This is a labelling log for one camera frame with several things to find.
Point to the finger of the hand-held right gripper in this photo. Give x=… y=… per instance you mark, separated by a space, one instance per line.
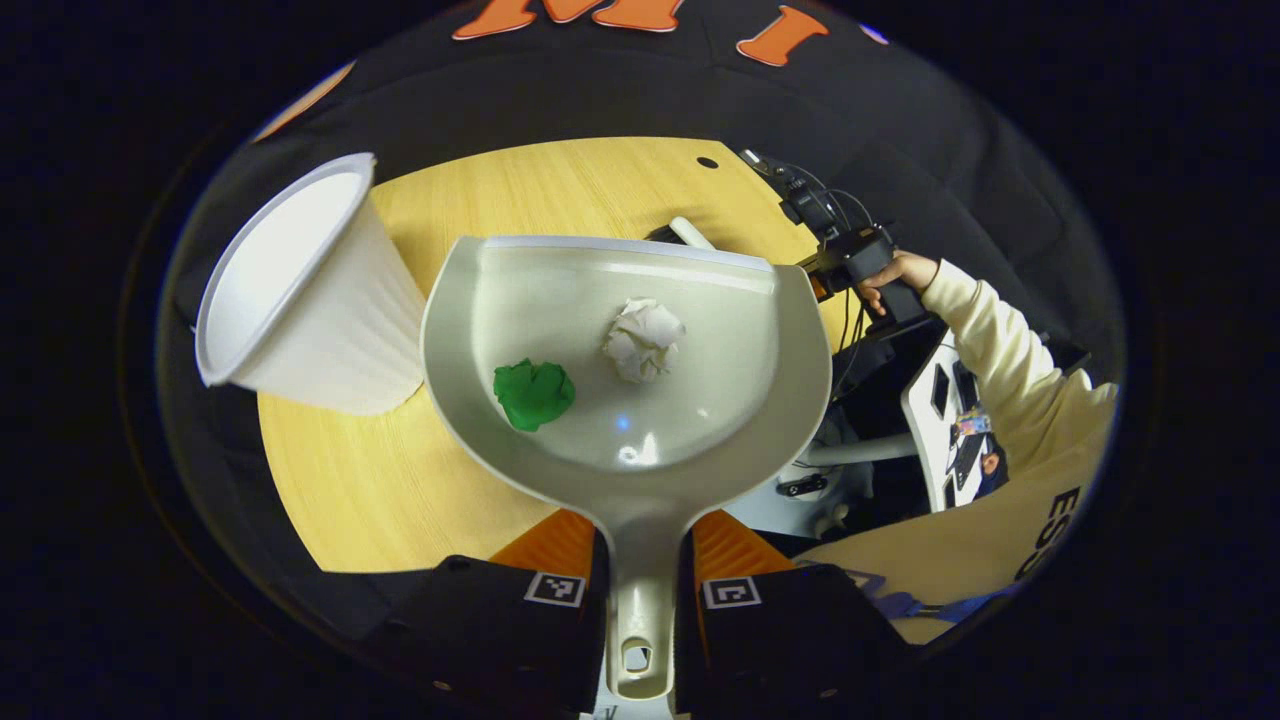
x=825 y=280

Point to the white paper ball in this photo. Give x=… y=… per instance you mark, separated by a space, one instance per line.
x=645 y=340

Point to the grey tube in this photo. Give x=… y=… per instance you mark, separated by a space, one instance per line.
x=860 y=450

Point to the small white broom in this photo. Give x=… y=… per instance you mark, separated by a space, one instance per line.
x=690 y=232

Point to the green paper ball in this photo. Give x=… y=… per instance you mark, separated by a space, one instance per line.
x=533 y=395

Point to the white device with black patches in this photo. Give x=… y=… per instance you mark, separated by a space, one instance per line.
x=925 y=420

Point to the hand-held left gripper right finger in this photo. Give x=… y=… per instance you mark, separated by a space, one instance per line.
x=780 y=640

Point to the white garbage bin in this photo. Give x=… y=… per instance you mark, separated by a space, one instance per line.
x=320 y=330

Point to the wooden desktop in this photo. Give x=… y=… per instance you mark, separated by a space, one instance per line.
x=400 y=480

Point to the person's cream sweater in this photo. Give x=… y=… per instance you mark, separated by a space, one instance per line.
x=980 y=550

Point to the white dustpan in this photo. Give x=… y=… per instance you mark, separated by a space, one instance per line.
x=700 y=330

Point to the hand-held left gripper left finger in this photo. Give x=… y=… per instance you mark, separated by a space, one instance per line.
x=500 y=630

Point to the small black device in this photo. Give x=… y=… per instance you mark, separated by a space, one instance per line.
x=803 y=486

